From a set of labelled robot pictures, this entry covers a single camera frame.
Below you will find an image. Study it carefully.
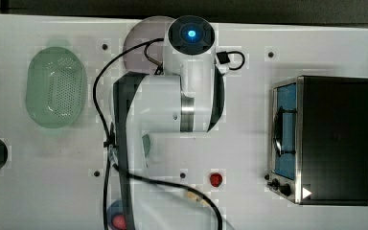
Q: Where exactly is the black toaster oven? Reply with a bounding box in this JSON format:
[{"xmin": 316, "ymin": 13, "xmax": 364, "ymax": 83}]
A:
[{"xmin": 264, "ymin": 76, "xmax": 368, "ymax": 206}]

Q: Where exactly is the red strawberry toy in bowl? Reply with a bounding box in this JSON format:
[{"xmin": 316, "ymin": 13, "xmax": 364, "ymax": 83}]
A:
[{"xmin": 112, "ymin": 215, "xmax": 127, "ymax": 230}]

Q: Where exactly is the green perforated colander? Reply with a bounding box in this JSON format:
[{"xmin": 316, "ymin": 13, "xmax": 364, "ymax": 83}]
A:
[{"xmin": 25, "ymin": 47, "xmax": 86, "ymax": 128}]

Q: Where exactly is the lilac round plate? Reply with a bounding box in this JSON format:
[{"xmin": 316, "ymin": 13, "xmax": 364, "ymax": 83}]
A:
[{"xmin": 122, "ymin": 16, "xmax": 175, "ymax": 75}]

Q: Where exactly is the peeled banana toy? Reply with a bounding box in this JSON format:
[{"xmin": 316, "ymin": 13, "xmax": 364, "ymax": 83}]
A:
[{"xmin": 185, "ymin": 191, "xmax": 209, "ymax": 206}]

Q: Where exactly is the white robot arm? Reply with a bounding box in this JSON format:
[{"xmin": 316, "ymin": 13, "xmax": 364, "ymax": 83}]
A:
[{"xmin": 111, "ymin": 15, "xmax": 224, "ymax": 230}]

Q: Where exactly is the green metal mug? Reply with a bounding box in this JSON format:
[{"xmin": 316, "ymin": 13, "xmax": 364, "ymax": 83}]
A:
[{"xmin": 142, "ymin": 134, "xmax": 151, "ymax": 157}]

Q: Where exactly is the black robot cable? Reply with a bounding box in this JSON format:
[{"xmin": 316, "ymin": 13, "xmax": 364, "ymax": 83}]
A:
[{"xmin": 91, "ymin": 37, "xmax": 247, "ymax": 230}]

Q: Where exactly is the blue bowl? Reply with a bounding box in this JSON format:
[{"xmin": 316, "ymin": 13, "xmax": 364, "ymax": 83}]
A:
[{"xmin": 107, "ymin": 200, "xmax": 124, "ymax": 230}]

